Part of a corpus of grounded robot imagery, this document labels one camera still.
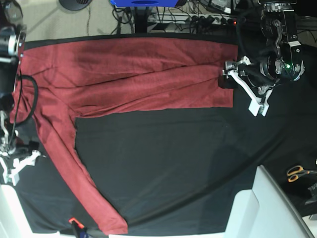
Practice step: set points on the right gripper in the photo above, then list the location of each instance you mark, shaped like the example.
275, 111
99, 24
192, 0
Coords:
17, 159

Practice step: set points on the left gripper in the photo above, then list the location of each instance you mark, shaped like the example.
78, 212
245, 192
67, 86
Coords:
244, 74

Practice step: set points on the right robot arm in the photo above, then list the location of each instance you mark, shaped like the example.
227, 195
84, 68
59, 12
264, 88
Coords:
12, 39

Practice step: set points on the white power strip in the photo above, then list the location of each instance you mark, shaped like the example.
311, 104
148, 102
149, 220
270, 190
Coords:
215, 19

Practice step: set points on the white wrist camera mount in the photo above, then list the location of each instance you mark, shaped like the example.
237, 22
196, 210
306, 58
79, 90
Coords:
257, 108

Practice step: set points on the yellow handled scissors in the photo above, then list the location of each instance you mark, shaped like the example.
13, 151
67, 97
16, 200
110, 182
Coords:
297, 172

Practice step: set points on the blue box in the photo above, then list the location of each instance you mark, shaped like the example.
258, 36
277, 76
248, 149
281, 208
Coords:
147, 3

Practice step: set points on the blue clamp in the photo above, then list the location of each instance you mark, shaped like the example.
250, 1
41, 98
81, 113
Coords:
80, 231

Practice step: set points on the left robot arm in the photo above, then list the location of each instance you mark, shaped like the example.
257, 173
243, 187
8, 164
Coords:
278, 63

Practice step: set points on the black round lamp base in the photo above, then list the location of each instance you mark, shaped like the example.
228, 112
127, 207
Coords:
75, 5

